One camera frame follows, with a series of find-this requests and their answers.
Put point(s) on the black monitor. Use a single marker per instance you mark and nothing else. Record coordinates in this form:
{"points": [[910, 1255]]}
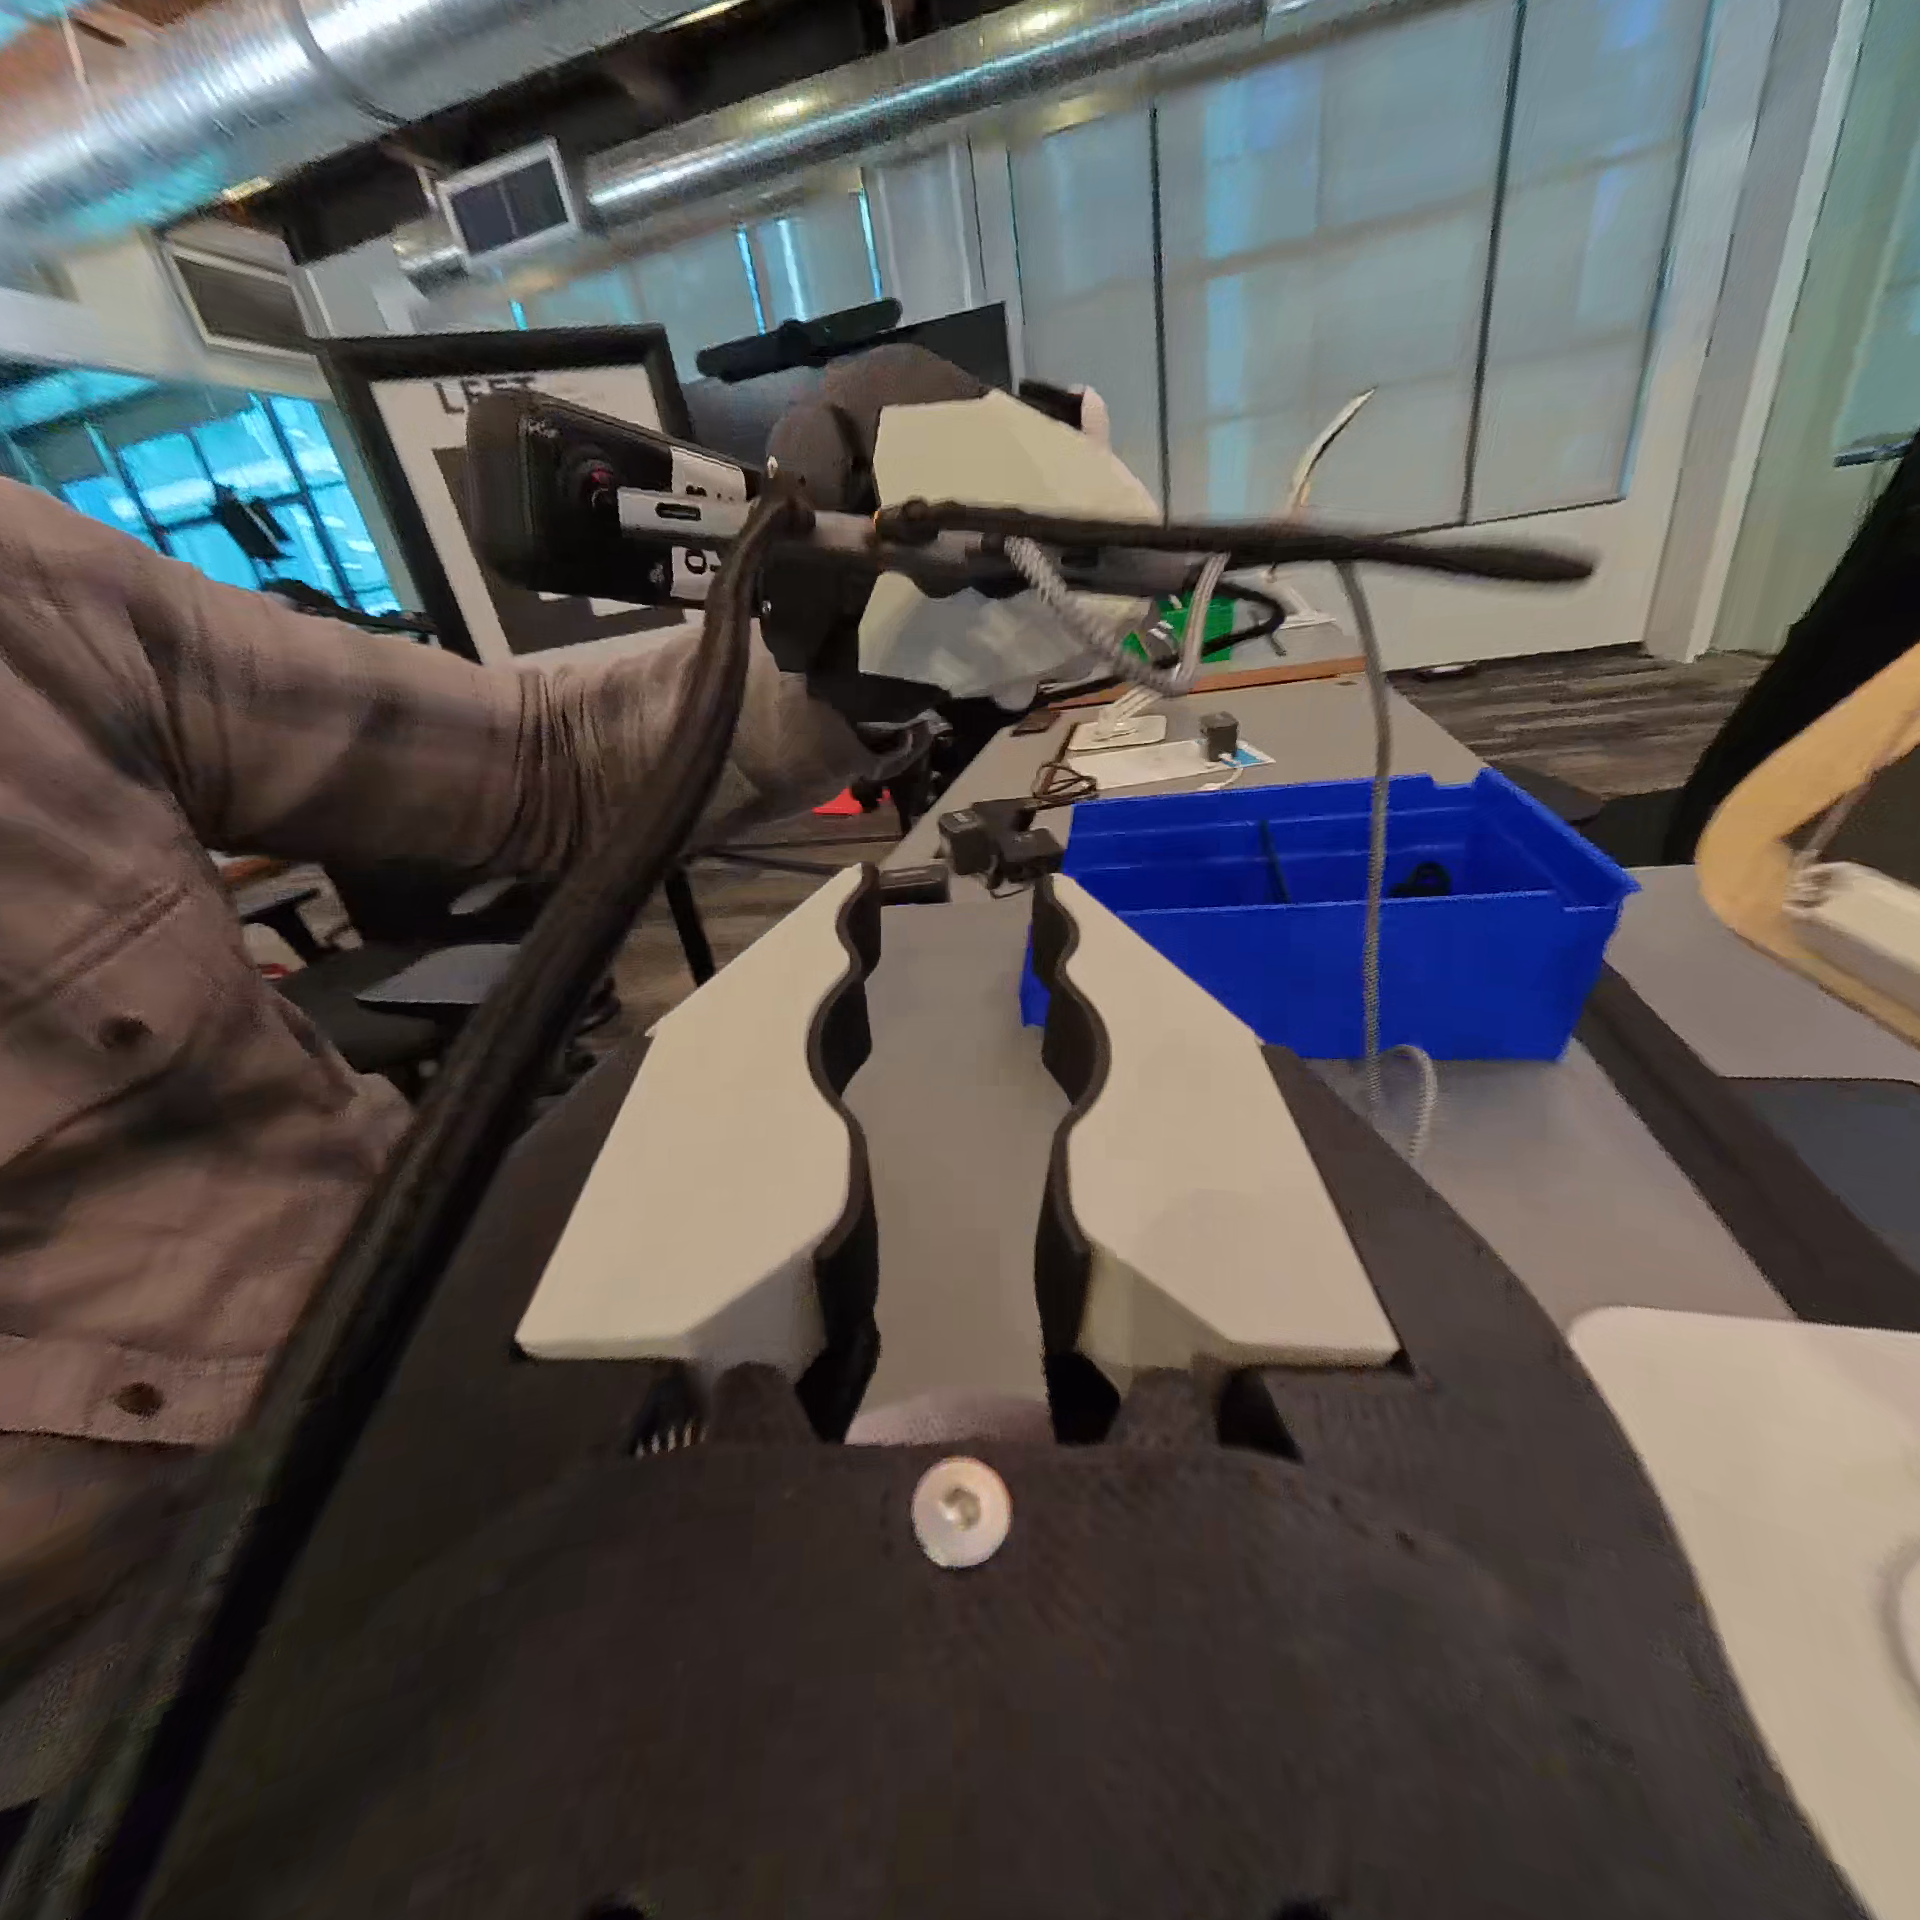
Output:
{"points": [[870, 330]]}

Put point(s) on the small black device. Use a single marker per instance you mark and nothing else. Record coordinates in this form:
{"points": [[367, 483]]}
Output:
{"points": [[998, 841]]}

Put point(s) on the silver ceiling duct pipes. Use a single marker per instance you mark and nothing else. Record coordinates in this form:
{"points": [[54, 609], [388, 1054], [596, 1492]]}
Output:
{"points": [[180, 90]]}

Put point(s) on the person's left forearm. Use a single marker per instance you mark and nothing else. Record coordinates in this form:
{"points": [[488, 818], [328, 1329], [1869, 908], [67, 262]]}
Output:
{"points": [[452, 721]]}

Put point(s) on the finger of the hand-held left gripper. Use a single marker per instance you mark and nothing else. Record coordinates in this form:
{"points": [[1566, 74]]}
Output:
{"points": [[960, 637], [1005, 466]]}

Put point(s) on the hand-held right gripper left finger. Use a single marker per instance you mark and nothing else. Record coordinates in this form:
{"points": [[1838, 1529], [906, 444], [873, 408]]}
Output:
{"points": [[692, 1186]]}

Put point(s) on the black framed marker sign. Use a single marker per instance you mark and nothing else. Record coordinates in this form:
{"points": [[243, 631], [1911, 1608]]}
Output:
{"points": [[390, 405]]}

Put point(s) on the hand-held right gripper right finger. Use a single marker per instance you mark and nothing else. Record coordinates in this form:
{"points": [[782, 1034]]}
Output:
{"points": [[1215, 1201]]}

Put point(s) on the blue plastic bin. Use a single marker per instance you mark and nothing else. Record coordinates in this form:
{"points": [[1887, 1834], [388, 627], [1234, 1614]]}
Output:
{"points": [[1350, 915]]}

